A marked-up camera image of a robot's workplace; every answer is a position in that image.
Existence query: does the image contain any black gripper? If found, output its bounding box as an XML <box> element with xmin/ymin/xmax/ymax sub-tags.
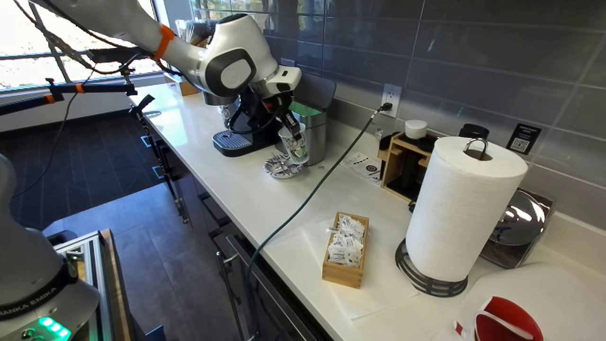
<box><xmin>241</xmin><ymin>86</ymin><xmax>308</xmax><ymax>158</ymax></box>

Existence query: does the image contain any white patterned coffee cup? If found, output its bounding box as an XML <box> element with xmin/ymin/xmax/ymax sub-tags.
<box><xmin>277</xmin><ymin>129</ymin><xmax>313</xmax><ymax>171</ymax></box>

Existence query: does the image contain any black coffee machine with screen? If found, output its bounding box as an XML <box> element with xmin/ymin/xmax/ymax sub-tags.
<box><xmin>213</xmin><ymin>93</ymin><xmax>281</xmax><ymax>160</ymax></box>

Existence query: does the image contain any stainless steel countertop appliance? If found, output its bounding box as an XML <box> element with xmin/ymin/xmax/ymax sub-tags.
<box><xmin>289</xmin><ymin>74</ymin><xmax>330</xmax><ymax>169</ymax></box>

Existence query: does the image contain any blue white patterned plate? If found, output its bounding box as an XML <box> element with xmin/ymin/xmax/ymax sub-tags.
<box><xmin>264</xmin><ymin>154</ymin><xmax>309</xmax><ymax>182</ymax></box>

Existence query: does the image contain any wooden countertop organizer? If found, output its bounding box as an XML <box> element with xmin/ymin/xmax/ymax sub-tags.
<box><xmin>380</xmin><ymin>129</ymin><xmax>440</xmax><ymax>203</ymax></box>

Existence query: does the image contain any wooden box of sugar packets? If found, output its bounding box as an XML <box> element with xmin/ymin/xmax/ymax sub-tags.
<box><xmin>321</xmin><ymin>211</ymin><xmax>374</xmax><ymax>292</ymax></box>

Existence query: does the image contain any small white jar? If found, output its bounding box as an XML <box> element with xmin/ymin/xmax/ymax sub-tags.
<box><xmin>402</xmin><ymin>118</ymin><xmax>431</xmax><ymax>143</ymax></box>

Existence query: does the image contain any white paper towel roll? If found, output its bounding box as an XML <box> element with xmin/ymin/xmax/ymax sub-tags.
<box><xmin>404</xmin><ymin>135</ymin><xmax>531</xmax><ymax>285</ymax></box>

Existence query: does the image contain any white round object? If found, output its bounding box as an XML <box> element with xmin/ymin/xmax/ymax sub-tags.
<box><xmin>395</xmin><ymin>137</ymin><xmax>493</xmax><ymax>300</ymax></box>

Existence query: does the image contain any chrome domed appliance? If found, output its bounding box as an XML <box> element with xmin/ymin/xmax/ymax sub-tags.
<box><xmin>480</xmin><ymin>186</ymin><xmax>556</xmax><ymax>271</ymax></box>

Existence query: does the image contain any red and white object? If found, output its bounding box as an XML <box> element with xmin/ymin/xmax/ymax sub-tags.
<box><xmin>472</xmin><ymin>294</ymin><xmax>548</xmax><ymax>341</ymax></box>

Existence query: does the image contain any black power cable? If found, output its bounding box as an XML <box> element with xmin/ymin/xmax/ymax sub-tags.
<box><xmin>247</xmin><ymin>103</ymin><xmax>395</xmax><ymax>275</ymax></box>

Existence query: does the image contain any white wall outlet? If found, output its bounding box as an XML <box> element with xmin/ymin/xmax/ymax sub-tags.
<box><xmin>380</xmin><ymin>82</ymin><xmax>406</xmax><ymax>120</ymax></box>

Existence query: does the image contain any metal cabinet handle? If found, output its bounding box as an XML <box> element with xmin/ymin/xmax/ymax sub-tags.
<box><xmin>215</xmin><ymin>249</ymin><xmax>245</xmax><ymax>271</ymax></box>

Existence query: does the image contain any orange strap on arm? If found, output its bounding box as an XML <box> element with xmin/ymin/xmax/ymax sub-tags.
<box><xmin>152</xmin><ymin>23</ymin><xmax>179</xmax><ymax>63</ymax></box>

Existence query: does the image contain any black camera boom rod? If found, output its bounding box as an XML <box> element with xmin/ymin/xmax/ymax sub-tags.
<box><xmin>0</xmin><ymin>74</ymin><xmax>141</xmax><ymax>118</ymax></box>

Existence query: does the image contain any aluminium frame robot cart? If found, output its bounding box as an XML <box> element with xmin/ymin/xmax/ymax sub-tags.
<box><xmin>52</xmin><ymin>228</ymin><xmax>137</xmax><ymax>341</ymax></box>

